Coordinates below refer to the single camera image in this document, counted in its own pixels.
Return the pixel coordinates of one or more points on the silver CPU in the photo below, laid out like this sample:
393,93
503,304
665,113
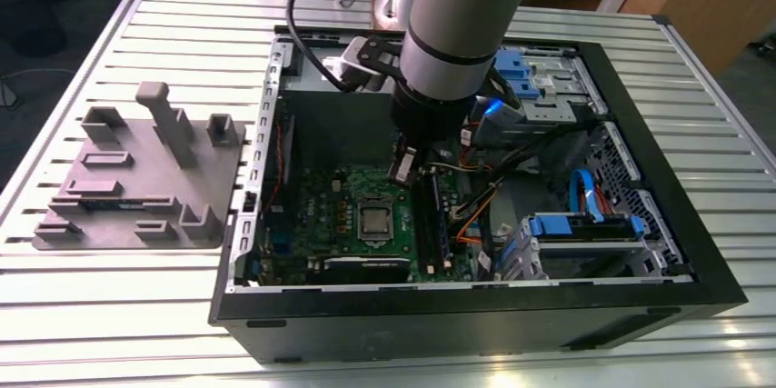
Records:
377,222

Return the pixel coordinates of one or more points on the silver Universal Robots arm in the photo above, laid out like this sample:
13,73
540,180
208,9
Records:
455,20

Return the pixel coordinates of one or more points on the blue drive bay latch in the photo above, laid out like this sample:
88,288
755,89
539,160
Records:
521,88

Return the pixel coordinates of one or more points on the grey power supply unit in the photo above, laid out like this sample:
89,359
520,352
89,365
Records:
327,120

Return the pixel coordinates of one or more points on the grey optical drive cage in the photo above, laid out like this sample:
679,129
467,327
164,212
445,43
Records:
552,113

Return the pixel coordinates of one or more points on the black RAM slot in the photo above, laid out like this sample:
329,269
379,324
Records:
432,224
419,229
424,224

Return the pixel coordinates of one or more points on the green motherboard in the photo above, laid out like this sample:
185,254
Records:
321,229

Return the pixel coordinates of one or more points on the hard disk in blue carrier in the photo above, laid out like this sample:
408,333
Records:
555,225

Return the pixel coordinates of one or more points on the black graphics card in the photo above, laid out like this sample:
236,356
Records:
364,270

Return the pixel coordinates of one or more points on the blue board connector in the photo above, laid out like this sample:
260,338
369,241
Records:
281,242

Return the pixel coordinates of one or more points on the grey disk bay cage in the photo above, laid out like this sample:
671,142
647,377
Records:
591,246

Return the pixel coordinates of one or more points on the black PC case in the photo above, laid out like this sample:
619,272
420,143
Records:
424,329

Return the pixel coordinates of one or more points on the grey parts rack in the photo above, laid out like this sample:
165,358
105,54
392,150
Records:
151,179

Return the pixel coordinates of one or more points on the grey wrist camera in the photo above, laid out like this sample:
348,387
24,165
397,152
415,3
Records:
500,120

